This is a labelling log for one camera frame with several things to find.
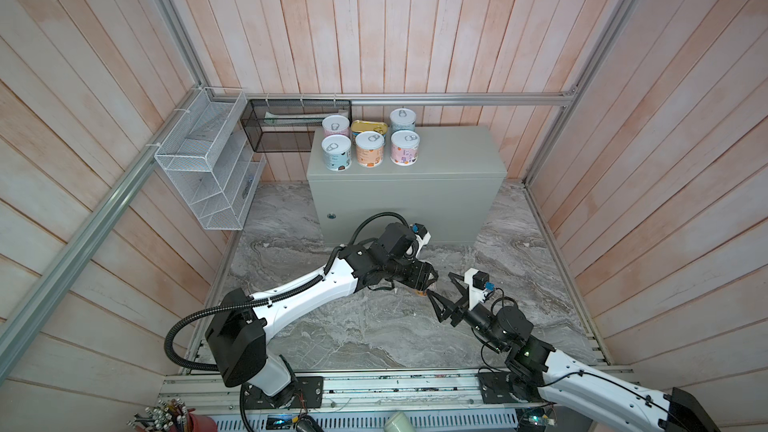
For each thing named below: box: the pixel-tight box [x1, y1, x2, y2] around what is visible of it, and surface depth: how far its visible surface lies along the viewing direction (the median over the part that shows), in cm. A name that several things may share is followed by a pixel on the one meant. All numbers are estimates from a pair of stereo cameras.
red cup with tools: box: [126, 398, 218, 432], surface depth 59 cm
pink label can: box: [322, 114, 351, 140], surface depth 81 cm
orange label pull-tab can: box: [355, 130, 385, 168], surface depth 76 cm
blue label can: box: [390, 108, 417, 135], surface depth 83 cm
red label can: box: [390, 130, 421, 166], surface depth 76 cm
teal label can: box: [321, 134, 352, 172], surface depth 75 cm
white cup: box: [384, 411, 416, 432], surface depth 65 cm
